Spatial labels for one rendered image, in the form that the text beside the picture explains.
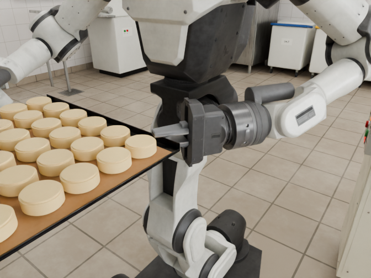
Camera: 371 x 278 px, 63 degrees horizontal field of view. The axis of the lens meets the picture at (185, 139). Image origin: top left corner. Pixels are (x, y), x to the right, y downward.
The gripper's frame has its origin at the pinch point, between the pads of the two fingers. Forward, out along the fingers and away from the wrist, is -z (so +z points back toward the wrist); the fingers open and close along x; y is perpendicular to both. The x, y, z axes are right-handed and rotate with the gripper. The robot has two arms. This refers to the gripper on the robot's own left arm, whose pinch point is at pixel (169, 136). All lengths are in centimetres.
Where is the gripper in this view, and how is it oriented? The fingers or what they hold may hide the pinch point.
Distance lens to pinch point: 53.4
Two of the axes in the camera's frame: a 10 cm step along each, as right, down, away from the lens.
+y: 3.8, 4.3, -8.2
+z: 9.2, -1.6, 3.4
